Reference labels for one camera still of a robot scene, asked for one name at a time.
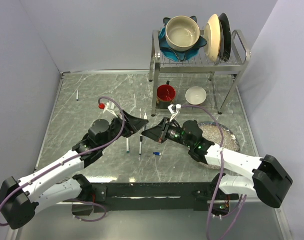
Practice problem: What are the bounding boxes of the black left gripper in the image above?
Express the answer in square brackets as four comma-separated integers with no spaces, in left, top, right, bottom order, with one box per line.
[99,109,148,150]

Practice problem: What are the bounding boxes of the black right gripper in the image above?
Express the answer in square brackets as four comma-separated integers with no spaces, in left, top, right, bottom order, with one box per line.
[142,117,193,148]

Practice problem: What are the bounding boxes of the white marker black tip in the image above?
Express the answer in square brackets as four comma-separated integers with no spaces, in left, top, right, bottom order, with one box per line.
[139,135,143,156]

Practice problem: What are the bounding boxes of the white marker green end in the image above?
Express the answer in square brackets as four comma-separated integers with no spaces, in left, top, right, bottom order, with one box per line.
[126,137,130,153]

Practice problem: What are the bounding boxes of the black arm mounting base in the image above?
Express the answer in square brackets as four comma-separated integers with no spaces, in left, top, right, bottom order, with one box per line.
[76,182,215,211]

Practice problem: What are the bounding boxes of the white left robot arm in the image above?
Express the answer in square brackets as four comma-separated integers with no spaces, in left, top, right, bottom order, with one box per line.
[0,110,149,230]

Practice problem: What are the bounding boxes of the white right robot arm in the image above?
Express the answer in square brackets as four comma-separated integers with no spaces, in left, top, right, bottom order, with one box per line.
[142,117,293,209]

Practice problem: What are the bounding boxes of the red black mug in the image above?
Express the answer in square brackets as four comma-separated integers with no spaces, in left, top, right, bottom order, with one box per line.
[156,80,176,109]

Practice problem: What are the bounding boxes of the speckled grey plate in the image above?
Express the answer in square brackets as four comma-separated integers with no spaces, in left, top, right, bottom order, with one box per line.
[196,121,240,170]

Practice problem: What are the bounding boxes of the small white bowl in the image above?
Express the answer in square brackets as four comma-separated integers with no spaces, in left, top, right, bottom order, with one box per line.
[185,86,207,105]

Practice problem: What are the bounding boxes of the steel dish rack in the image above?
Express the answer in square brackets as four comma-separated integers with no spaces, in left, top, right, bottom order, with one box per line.
[148,29,251,117]

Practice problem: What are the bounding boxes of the blue flower-shaped bowl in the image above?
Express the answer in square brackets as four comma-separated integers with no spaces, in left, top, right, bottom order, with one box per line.
[158,15,207,62]

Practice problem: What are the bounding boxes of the beige ceramic bowl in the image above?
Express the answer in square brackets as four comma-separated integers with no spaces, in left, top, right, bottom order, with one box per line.
[165,15,200,52]

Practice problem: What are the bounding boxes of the cream plate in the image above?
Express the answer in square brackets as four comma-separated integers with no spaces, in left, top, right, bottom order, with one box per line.
[203,14,221,62]

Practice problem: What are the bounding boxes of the black plate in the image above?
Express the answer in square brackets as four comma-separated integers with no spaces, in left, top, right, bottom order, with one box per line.
[218,13,231,62]

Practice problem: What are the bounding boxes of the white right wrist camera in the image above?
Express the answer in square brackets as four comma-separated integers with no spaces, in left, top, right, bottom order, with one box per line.
[167,104,182,122]

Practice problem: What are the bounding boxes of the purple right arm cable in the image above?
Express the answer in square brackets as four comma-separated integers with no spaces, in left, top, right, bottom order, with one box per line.
[180,104,247,240]

